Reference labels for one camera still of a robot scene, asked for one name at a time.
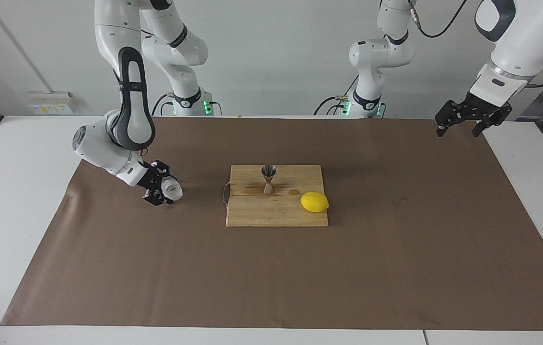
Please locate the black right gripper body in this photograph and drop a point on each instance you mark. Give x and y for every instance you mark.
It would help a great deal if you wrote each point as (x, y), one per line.
(150, 179)

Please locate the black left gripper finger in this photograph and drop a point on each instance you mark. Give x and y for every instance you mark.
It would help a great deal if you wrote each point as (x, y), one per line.
(489, 122)
(449, 114)

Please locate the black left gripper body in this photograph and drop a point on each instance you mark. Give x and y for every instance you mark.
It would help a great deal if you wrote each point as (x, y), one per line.
(484, 108)

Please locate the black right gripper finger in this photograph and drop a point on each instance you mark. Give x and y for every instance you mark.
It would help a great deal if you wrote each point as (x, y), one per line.
(162, 168)
(156, 199)

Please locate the clear textured glass cup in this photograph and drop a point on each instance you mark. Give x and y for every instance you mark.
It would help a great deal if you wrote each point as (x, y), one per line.
(173, 189)

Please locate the steel double jigger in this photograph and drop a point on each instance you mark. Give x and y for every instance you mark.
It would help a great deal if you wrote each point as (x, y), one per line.
(268, 184)

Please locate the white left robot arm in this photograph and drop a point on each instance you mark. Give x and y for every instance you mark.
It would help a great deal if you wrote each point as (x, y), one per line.
(515, 48)

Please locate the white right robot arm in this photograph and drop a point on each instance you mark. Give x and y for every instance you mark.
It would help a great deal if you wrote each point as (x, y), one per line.
(108, 153)

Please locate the wooden cutting board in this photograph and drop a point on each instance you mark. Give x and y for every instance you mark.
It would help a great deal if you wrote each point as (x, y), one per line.
(271, 213)

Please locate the brown paper table mat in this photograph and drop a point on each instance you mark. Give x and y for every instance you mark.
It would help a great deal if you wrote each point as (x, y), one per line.
(271, 268)

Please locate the yellow lemon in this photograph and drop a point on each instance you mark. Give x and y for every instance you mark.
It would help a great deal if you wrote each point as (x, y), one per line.
(314, 202)

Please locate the white wall socket box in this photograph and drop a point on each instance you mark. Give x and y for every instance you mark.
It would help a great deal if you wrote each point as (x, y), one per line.
(51, 103)

